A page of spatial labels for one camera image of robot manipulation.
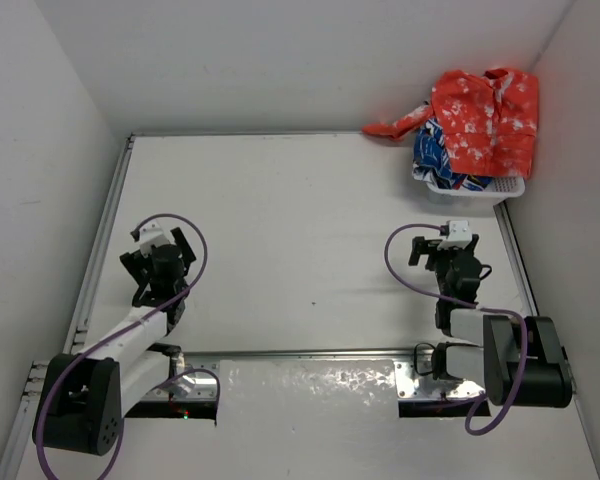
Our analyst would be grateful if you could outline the red white patterned trousers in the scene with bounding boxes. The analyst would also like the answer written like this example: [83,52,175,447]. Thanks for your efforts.
[362,68,539,178]

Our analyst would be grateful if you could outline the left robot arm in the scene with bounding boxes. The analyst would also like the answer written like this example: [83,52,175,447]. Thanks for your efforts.
[32,221,196,456]

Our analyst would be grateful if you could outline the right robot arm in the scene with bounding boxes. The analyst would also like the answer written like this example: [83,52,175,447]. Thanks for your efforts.
[408,234,573,408]

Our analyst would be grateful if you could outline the white plastic basket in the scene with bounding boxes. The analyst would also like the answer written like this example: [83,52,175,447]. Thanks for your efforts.
[426,177,525,208]

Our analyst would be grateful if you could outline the blue white patterned garment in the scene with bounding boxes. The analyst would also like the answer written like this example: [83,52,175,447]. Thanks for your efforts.
[412,117,493,191]

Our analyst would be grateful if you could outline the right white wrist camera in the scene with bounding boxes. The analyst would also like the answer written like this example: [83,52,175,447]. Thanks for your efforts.
[437,220,473,250]

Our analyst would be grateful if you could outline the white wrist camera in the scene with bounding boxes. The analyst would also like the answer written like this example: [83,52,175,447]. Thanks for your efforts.
[131,221,169,256]
[437,220,473,250]

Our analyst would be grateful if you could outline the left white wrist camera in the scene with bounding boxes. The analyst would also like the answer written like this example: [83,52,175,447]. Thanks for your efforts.
[131,221,169,256]

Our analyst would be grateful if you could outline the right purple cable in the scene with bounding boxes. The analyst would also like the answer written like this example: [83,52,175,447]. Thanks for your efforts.
[383,223,530,434]

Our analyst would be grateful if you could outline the purple cable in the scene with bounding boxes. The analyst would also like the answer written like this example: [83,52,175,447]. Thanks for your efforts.
[383,223,530,434]
[32,213,221,480]

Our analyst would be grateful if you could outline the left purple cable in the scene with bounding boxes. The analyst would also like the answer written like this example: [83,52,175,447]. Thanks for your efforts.
[32,213,221,480]

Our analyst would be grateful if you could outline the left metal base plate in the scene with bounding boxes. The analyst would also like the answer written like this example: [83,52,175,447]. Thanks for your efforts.
[121,352,220,409]

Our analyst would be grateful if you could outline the metal base plate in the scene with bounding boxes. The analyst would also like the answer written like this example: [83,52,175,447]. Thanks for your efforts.
[121,352,220,409]
[394,359,484,402]

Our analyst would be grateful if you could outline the aluminium table frame rail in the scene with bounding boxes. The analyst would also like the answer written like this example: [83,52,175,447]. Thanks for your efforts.
[0,132,600,480]

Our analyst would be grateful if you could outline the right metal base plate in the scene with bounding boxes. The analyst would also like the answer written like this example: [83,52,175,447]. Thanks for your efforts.
[394,359,484,402]

